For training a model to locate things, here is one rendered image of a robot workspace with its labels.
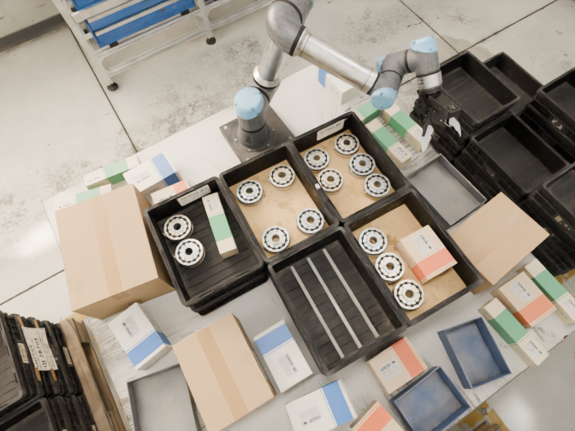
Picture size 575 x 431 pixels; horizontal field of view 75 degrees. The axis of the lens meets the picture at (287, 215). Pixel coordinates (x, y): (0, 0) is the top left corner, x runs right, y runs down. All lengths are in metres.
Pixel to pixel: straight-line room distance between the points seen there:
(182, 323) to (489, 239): 1.17
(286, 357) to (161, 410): 0.48
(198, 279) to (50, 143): 1.98
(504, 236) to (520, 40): 2.28
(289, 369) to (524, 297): 0.87
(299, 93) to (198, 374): 1.32
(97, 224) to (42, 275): 1.21
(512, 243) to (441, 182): 0.39
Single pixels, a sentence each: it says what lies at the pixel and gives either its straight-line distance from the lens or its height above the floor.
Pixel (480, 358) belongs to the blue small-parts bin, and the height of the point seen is 0.70.
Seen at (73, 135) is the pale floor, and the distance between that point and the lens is 3.10.
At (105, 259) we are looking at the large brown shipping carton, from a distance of 1.48.
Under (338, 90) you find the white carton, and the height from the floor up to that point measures 0.78.
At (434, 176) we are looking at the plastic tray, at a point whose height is 0.70.
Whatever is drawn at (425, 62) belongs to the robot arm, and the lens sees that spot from 1.34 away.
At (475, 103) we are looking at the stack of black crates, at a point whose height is 0.49.
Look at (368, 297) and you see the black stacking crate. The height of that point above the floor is 0.83.
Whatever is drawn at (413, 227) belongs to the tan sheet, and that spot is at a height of 0.83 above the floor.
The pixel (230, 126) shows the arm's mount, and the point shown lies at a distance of 1.79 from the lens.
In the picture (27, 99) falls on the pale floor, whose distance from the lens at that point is 3.50.
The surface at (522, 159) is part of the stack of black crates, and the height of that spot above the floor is 0.38.
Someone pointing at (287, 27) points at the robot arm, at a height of 1.34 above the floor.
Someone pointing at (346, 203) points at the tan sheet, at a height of 0.83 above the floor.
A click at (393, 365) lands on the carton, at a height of 0.78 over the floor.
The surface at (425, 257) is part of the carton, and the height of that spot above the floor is 0.91.
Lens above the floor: 2.16
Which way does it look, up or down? 67 degrees down
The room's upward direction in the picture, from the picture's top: 5 degrees counter-clockwise
